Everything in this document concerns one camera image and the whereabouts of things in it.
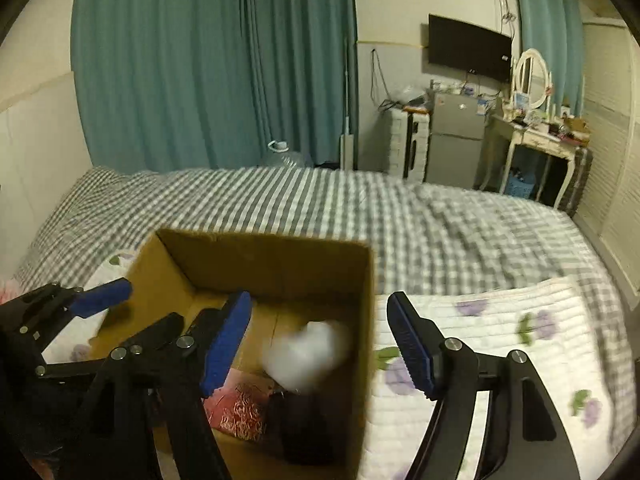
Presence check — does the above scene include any wide teal curtain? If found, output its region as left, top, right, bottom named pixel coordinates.
left=71, top=0, right=359, bottom=173

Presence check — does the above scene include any clear water jug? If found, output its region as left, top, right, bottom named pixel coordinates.
left=260, top=140, right=314, bottom=170

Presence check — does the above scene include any silver small fridge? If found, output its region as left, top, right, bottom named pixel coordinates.
left=425, top=91, right=488, bottom=190

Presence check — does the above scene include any white soft object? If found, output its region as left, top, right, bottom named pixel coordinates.
left=262, top=320, right=353, bottom=393

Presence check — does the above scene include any black wall cable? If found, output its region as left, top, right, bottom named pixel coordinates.
left=370, top=49, right=397, bottom=112

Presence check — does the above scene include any white drawer cabinet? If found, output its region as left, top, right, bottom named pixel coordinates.
left=387, top=107, right=431, bottom=181

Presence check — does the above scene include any white oval mirror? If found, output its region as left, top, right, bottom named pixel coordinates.
left=511, top=48, right=551, bottom=111

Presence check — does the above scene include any black object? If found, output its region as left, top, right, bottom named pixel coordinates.
left=265, top=390, right=337, bottom=463

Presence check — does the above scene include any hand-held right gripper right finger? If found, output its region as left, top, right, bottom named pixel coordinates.
left=386, top=291, right=581, bottom=480

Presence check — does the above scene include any clear plastic bag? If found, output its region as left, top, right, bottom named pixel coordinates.
left=390, top=84, right=427, bottom=107

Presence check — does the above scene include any white dressing table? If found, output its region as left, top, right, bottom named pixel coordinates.
left=492, top=112, right=591, bottom=209

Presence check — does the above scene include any white floral quilt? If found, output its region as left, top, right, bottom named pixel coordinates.
left=42, top=250, right=623, bottom=480

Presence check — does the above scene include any grey checkered bed sheet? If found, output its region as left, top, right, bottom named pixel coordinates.
left=12, top=166, right=636, bottom=461

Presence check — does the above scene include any brown cardboard box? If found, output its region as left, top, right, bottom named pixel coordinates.
left=87, top=229, right=376, bottom=480

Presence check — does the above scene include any narrow teal curtain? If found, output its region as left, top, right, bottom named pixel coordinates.
left=515, top=0, right=586, bottom=116

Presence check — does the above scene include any red patterned packet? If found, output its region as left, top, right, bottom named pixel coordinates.
left=205, top=382, right=273, bottom=443

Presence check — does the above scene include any white louvered wardrobe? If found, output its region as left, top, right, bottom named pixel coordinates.
left=572, top=20, right=640, bottom=311

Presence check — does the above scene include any black wall television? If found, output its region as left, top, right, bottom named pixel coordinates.
left=428, top=14, right=514, bottom=82

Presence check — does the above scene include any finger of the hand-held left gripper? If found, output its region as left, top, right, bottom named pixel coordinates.
left=34, top=311, right=185, bottom=380
left=0, top=277, right=133, bottom=376

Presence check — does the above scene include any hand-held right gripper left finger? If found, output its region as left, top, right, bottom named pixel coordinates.
left=75, top=291, right=253, bottom=480

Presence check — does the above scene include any blue plastic basket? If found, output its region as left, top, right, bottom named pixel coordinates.
left=502, top=170, right=538, bottom=198

